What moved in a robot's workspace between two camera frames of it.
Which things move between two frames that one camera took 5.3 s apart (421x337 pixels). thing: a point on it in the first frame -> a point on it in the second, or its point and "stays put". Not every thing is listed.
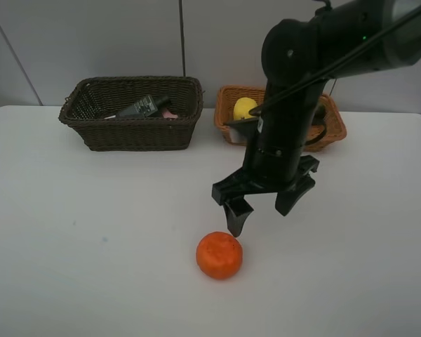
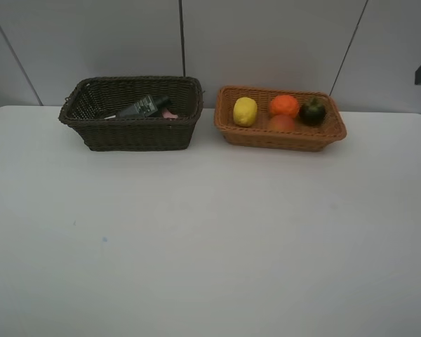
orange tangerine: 219,255 -> 283,104
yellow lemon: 242,107 stays put
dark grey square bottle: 149,107 stays put
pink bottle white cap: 167,114 stays put
